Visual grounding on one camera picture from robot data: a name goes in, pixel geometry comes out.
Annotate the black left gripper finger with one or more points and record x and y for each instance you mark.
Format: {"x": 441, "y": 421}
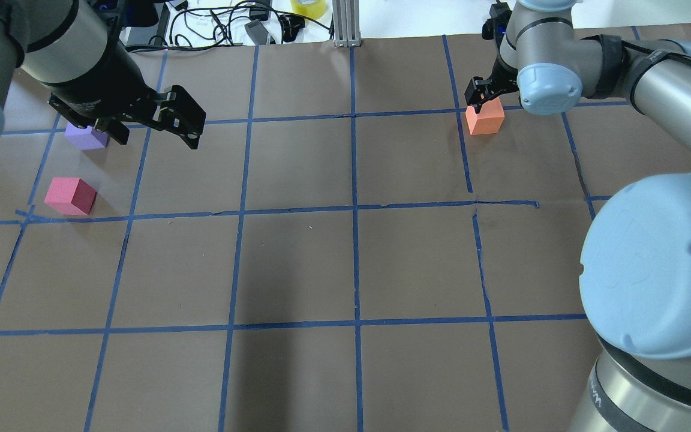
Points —
{"x": 114, "y": 129}
{"x": 175, "y": 111}

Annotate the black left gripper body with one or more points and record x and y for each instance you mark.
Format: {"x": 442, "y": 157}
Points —
{"x": 101, "y": 80}

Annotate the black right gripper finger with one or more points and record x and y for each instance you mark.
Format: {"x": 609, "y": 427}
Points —
{"x": 480, "y": 91}

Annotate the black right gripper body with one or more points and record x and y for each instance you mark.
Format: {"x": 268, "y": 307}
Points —
{"x": 481, "y": 90}

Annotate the orange foam block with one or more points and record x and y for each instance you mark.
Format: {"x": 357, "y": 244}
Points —
{"x": 488, "y": 120}

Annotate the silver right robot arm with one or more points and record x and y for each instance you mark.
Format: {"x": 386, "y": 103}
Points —
{"x": 636, "y": 282}

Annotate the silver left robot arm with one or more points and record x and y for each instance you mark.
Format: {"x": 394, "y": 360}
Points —
{"x": 72, "y": 48}

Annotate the purple foam block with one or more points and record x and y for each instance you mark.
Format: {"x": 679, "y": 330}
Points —
{"x": 87, "y": 138}

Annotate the pink foam block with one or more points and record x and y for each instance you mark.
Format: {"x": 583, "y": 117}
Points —
{"x": 70, "y": 196}

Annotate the yellow tape roll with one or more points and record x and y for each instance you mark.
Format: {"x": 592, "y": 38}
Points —
{"x": 314, "y": 9}

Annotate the aluminium frame post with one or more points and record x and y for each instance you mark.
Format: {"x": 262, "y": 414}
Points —
{"x": 346, "y": 31}

